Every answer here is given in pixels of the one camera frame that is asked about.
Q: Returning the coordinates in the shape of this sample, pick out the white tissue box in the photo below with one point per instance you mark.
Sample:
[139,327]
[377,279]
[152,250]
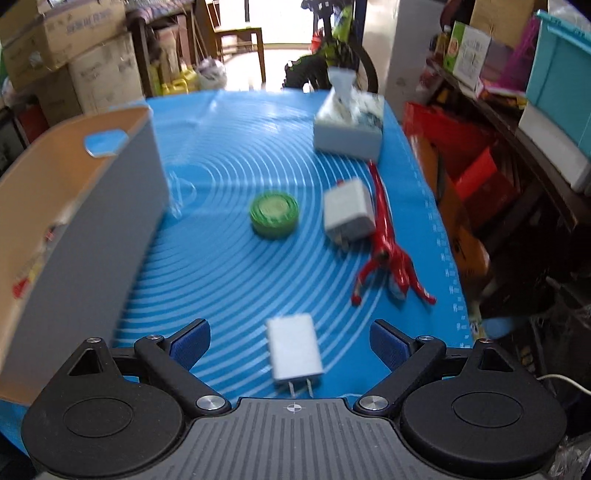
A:
[346,134]

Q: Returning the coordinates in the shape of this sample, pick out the red gift bags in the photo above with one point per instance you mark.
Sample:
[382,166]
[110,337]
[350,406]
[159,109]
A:
[466,170]

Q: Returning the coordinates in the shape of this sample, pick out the teal plastic storage bin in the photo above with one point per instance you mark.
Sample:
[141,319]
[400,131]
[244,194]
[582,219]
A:
[561,64]

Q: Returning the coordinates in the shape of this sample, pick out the yellow bottles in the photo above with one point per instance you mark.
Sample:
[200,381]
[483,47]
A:
[178,83]

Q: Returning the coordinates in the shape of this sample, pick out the beige plastic storage basket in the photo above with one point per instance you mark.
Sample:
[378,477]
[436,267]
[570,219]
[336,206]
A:
[92,258]

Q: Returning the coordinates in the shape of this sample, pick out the blue silicone baking mat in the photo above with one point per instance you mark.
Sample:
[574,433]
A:
[221,267]

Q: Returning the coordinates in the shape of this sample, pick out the green and white carton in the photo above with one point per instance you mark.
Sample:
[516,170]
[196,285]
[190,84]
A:
[468,55]

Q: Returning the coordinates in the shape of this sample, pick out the dark wooden sideboard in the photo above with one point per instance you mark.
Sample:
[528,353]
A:
[549,203]

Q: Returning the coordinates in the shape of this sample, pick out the tall brown cardboard box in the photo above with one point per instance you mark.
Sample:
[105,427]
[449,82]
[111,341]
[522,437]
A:
[501,21]

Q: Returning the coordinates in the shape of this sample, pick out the wooden chair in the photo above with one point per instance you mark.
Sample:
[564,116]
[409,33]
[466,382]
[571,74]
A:
[240,37]

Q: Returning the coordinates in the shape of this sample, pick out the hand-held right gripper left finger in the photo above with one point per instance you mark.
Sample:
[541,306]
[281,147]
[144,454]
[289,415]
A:
[190,346]

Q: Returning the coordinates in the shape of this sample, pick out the white foam box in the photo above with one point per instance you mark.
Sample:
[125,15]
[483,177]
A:
[554,143]

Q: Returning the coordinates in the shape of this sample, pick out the pink plastic rack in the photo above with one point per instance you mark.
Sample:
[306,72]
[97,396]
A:
[519,60]

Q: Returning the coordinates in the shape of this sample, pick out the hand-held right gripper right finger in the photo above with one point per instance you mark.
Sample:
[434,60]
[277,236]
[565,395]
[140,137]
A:
[390,346]

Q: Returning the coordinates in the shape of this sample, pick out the white phone charger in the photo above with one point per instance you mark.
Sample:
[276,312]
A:
[293,346]

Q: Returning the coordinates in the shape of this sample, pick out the black and green bicycle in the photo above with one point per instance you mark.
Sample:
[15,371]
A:
[332,55]

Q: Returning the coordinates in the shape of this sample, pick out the white cube power adapter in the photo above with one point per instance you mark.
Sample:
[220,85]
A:
[347,212]

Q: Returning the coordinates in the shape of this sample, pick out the grey plastic bag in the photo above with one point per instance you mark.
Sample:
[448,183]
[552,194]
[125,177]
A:
[211,74]

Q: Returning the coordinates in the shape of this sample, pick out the large brown cardboard box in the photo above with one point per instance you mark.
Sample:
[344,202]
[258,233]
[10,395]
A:
[108,74]

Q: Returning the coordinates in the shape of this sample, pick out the red action figure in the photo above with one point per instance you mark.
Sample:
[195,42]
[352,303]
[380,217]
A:
[392,263]

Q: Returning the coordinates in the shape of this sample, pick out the green round tin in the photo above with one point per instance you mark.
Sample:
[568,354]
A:
[273,214]

